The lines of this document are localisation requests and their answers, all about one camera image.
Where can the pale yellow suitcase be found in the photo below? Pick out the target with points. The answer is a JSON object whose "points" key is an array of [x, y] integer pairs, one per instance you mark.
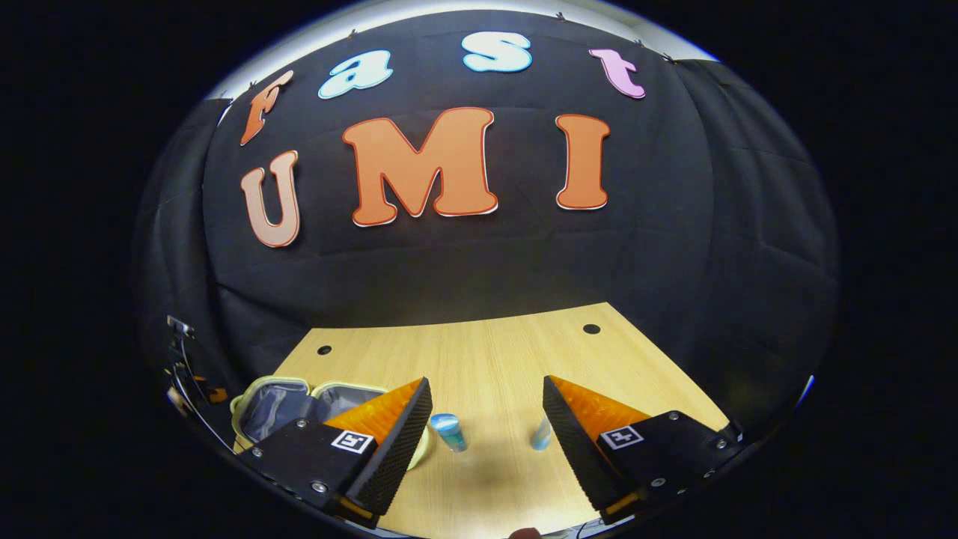
{"points": [[284, 412]]}

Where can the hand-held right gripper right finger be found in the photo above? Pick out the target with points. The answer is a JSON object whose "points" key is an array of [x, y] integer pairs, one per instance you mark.
{"points": [[572, 449]]}

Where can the blue and white tube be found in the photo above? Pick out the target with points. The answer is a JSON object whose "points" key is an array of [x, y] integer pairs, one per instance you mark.
{"points": [[542, 436]]}

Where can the blue skin care bottle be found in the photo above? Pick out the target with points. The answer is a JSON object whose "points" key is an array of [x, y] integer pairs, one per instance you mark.
{"points": [[449, 433]]}

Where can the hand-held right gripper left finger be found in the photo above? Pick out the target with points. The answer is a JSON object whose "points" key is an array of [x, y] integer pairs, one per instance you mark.
{"points": [[400, 449]]}

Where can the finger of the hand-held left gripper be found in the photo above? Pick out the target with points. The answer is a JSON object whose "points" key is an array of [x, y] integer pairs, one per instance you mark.
{"points": [[215, 393]]}

